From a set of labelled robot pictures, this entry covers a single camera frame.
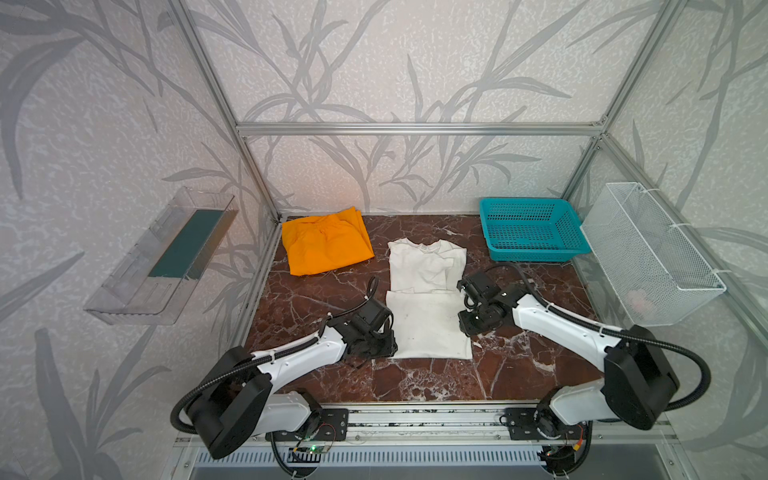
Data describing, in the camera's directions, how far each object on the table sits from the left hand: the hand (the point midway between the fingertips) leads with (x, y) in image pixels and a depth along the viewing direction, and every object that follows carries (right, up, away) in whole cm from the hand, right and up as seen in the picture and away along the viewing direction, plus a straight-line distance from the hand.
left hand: (399, 341), depth 84 cm
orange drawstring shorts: (-29, +28, +24) cm, 47 cm away
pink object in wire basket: (+59, +13, -11) cm, 62 cm away
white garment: (+9, +7, +12) cm, 16 cm away
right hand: (+19, +6, +3) cm, 20 cm away
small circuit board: (-20, -22, -13) cm, 32 cm away
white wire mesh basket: (+55, +22, -21) cm, 62 cm away
